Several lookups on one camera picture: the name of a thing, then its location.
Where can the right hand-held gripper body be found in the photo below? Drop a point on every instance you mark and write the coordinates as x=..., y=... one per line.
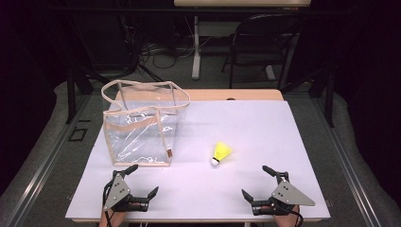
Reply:
x=288, y=195

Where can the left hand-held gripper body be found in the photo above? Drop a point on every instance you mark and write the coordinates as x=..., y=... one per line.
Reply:
x=117, y=190

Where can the transparent bag with beige trim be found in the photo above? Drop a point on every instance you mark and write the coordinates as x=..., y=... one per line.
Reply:
x=138, y=126

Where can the yellow shuttlecock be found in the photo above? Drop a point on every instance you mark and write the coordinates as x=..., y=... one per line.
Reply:
x=221, y=150

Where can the person's right hand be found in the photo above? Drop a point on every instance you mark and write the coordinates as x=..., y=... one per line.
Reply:
x=288, y=220

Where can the person's left hand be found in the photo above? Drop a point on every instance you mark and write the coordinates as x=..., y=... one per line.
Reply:
x=114, y=218

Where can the black folding chair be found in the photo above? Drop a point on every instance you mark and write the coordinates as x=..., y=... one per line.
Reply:
x=261, y=38

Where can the white desk with legs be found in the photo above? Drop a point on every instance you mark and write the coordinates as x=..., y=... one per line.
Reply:
x=196, y=47

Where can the black metal stand post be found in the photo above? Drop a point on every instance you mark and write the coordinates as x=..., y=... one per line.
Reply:
x=329, y=97
x=71, y=94

